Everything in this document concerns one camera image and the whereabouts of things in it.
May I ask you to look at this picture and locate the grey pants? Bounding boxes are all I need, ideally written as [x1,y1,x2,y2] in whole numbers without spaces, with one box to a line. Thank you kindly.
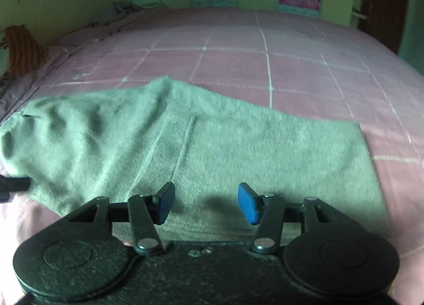
[0,75,391,246]

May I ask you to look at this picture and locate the dark wooden door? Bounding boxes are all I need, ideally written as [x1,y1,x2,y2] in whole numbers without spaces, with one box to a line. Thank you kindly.
[359,0,410,56]

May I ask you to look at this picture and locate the orange striped pillow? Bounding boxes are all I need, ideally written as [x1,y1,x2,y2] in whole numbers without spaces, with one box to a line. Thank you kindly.
[0,25,50,81]

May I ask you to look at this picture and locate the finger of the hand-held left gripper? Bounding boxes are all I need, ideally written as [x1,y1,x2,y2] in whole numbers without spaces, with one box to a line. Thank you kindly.
[0,175,31,203]

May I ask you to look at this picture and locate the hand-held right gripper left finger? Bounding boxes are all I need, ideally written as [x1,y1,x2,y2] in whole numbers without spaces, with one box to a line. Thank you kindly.
[68,182,176,255]

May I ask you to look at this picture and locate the crumpled grey cloth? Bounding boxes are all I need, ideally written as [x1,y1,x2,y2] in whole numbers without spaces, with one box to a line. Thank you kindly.
[96,1,146,26]

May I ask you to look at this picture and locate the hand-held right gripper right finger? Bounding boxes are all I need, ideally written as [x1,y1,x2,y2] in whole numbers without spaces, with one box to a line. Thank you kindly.
[238,182,347,255]

